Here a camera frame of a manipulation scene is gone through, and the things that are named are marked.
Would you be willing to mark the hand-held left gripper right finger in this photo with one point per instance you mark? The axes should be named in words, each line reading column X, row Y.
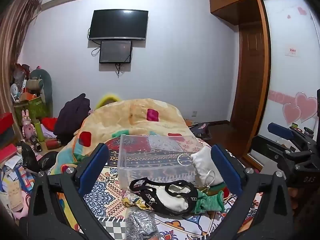
column 225, row 171

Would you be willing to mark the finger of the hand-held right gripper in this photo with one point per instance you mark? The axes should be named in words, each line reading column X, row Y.
column 280, row 130
column 265, row 143

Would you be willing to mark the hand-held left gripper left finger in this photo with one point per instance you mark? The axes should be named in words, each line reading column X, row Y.
column 97, row 161

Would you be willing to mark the green knit cloth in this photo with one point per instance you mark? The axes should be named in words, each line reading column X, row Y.
column 208, row 202

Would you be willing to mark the floral patterned cloth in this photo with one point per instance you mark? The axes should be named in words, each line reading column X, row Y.
column 133, row 201

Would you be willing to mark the black and white lace bra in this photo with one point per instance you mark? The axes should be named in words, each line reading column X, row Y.
column 172, row 200

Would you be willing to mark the clear plastic storage box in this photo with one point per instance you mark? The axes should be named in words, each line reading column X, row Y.
column 157, row 160

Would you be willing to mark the silver glitter cloth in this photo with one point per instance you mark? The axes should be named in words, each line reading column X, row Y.
column 140, row 225

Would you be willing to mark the red and green cloth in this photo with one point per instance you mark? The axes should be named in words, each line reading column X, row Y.
column 218, row 188

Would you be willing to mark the pink heart stickers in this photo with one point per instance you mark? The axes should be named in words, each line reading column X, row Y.
column 303, row 108

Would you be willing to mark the patterned bed sheet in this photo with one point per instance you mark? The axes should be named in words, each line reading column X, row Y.
column 105, row 195

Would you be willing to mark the red thermos flask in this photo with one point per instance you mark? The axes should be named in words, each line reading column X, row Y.
column 53, row 144

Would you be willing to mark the dark patterned bag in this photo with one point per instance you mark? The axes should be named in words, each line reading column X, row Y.
column 201, row 130

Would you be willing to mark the dark purple jacket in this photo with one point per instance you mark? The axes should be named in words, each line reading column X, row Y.
column 72, row 115

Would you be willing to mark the white wardrobe sliding door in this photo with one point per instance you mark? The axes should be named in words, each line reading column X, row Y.
column 285, row 75

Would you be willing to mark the brown wooden door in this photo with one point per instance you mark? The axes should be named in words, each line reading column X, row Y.
column 247, row 85

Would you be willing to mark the black plastic bag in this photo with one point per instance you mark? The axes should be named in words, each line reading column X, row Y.
column 37, row 158

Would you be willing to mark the yellow blanket with coloured patches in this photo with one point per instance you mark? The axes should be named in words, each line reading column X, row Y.
column 140, row 117

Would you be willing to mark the yellow-green fuzzy object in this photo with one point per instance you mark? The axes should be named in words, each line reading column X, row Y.
column 108, row 99

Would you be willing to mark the black cylindrical device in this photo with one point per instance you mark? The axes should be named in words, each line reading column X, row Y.
column 36, row 143

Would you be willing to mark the green bottle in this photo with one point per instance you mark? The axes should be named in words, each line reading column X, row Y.
column 39, row 131

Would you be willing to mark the pink rabbit figure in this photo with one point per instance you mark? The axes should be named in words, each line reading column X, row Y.
column 27, row 126

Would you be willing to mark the paper note with red print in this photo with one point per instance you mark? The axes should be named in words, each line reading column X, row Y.
column 291, row 51

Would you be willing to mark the green cardboard box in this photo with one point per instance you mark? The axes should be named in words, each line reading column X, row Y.
column 32, row 108

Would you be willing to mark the pile of papers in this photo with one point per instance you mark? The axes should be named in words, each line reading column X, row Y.
column 13, row 177

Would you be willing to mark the grey plush toy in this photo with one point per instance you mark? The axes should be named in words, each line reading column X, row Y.
column 41, row 82

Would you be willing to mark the red box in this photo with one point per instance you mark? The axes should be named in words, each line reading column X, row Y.
column 5, row 123

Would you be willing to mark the wooden overhead cabinet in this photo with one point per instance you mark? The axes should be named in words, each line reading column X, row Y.
column 232, row 3

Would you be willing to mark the brown striped curtain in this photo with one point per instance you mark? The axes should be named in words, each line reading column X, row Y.
column 13, row 55

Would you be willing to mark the small black wall monitor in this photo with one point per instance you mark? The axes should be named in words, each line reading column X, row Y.
column 115, row 51

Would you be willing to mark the black wall television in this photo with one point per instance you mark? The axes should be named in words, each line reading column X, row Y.
column 118, row 24

